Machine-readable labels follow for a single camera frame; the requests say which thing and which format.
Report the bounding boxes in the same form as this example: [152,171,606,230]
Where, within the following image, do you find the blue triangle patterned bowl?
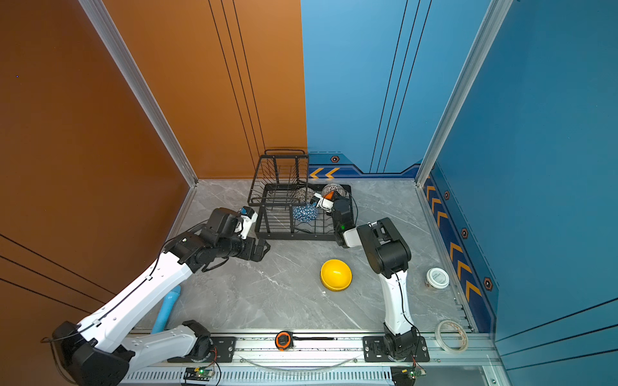
[292,204,319,223]

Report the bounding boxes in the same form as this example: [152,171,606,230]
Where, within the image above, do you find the yellow bowl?
[320,259,352,292]

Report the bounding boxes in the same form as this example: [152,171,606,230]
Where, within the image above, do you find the brown floral patterned bowl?
[292,187,315,205]

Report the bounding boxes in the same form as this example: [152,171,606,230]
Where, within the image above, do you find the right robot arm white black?
[329,197,421,361]

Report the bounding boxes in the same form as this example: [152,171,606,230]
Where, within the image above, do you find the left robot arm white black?
[42,207,270,385]

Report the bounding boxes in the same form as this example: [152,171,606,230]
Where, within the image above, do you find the blue cylinder tube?
[151,286,182,334]

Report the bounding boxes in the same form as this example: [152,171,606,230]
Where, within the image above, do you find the orange black tape measure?
[275,331,294,351]

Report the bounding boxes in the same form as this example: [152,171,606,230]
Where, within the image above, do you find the left green circuit board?
[183,367,217,384]

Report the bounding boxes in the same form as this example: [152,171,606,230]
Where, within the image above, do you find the green circuit board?
[390,366,426,386]
[183,367,217,384]

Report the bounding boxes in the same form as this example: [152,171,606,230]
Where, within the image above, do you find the clear tape roll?
[435,320,469,355]

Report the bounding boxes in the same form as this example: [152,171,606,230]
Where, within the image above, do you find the right green circuit board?
[390,366,426,386]

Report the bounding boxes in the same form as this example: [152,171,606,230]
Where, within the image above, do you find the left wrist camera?
[239,206,258,240]

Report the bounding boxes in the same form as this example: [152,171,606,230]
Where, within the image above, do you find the black wire dish rack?
[248,149,358,241]

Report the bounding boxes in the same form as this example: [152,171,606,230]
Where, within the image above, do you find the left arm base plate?
[167,336,237,363]

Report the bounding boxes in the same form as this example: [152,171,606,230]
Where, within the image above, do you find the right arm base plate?
[362,335,431,363]

